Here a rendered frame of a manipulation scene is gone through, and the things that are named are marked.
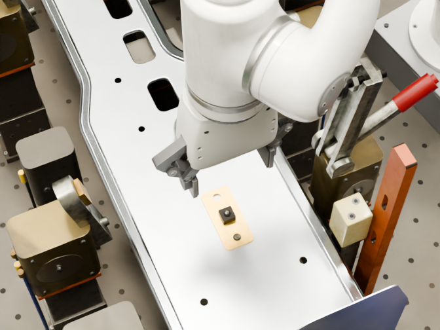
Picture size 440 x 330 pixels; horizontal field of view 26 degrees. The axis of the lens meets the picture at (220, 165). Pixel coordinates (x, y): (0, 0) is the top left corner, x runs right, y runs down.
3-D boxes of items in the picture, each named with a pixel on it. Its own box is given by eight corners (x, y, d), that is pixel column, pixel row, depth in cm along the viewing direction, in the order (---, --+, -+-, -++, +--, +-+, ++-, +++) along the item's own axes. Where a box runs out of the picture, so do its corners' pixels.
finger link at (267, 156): (283, 106, 104) (280, 138, 110) (256, 116, 103) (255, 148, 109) (296, 129, 103) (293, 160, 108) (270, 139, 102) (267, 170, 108)
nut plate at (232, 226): (199, 196, 119) (199, 191, 118) (227, 184, 120) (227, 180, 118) (226, 252, 115) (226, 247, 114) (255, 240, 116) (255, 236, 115)
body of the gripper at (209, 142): (259, 38, 95) (256, 101, 105) (165, 73, 93) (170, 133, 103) (293, 95, 92) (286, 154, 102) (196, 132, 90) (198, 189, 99)
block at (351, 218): (308, 316, 142) (333, 201, 111) (329, 308, 143) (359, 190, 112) (319, 337, 141) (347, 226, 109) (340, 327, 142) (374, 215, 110)
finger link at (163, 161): (217, 116, 98) (220, 143, 103) (148, 145, 97) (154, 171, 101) (222, 125, 97) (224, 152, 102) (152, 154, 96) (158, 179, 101)
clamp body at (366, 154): (293, 259, 148) (312, 138, 117) (349, 236, 150) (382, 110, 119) (312, 295, 145) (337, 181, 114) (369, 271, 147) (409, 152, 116)
